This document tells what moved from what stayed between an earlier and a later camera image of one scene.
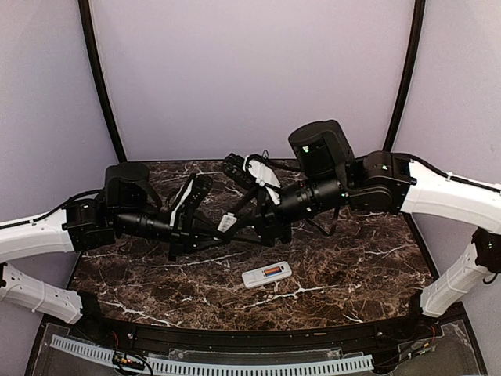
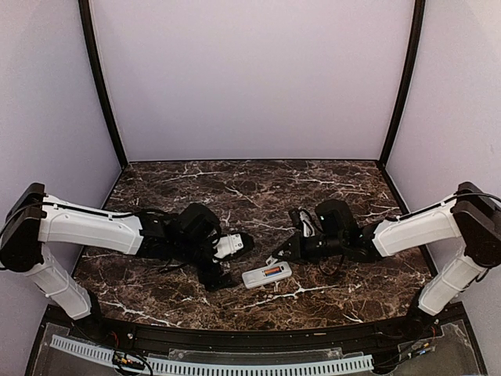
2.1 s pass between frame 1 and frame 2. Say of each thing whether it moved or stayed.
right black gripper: moved
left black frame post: stayed
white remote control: stayed
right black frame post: stayed
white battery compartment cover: moved
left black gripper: moved
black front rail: stayed
